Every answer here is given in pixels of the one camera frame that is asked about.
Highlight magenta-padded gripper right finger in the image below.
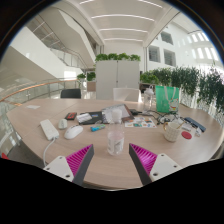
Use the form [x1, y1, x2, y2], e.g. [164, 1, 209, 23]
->
[128, 143, 184, 186]

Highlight green tote bag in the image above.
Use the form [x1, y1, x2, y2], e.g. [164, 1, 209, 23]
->
[154, 85, 181, 114]

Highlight small grey-white mouse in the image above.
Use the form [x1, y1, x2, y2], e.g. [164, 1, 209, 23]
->
[57, 118, 69, 130]

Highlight potted plants in planter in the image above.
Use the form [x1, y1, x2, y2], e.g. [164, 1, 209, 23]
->
[76, 71, 97, 93]

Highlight green hedge plants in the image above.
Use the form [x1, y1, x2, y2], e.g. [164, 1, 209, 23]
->
[139, 65, 224, 113]

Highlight small white box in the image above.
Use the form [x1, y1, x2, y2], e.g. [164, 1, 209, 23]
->
[76, 112, 93, 124]

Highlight black chair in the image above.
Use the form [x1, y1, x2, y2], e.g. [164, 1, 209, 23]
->
[60, 88, 82, 99]

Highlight colourful sticker sheet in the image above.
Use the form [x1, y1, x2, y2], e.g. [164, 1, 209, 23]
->
[124, 115, 157, 129]

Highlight dark blue keyboard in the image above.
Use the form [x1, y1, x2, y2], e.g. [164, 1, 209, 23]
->
[183, 116, 207, 133]

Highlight flat round red coaster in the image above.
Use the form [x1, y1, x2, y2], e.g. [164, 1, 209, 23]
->
[180, 130, 193, 140]

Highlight clear plastic water bottle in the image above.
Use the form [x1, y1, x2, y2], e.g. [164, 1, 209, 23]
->
[106, 108, 126, 157]

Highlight ceiling light strips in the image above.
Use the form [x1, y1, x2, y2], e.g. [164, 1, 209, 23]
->
[78, 0, 158, 43]

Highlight green plants atop cabinet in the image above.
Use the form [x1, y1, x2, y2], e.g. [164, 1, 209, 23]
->
[94, 52, 142, 62]

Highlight propped open notebook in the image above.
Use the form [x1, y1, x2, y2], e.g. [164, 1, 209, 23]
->
[101, 103, 135, 124]

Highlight glass railing wooden handrail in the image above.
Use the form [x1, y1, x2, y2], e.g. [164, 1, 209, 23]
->
[0, 78, 83, 108]

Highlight black folder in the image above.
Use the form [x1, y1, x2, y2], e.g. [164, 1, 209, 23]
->
[78, 110, 105, 126]

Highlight white computer mouse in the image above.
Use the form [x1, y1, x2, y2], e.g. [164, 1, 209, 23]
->
[63, 124, 84, 140]

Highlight tall clear white-capped bottle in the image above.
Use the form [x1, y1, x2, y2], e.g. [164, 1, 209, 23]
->
[143, 87, 155, 113]

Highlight white grid-pattern mug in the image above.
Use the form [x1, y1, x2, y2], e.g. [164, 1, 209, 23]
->
[162, 121, 183, 143]

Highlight white power strip cable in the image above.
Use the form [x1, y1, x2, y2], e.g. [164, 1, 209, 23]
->
[42, 137, 57, 168]

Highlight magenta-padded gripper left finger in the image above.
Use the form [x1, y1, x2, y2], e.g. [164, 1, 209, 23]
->
[43, 143, 95, 187]

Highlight black cables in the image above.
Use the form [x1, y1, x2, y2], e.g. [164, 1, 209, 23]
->
[146, 109, 183, 126]

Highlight white cabinet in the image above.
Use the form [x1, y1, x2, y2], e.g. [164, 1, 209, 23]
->
[95, 59, 140, 100]

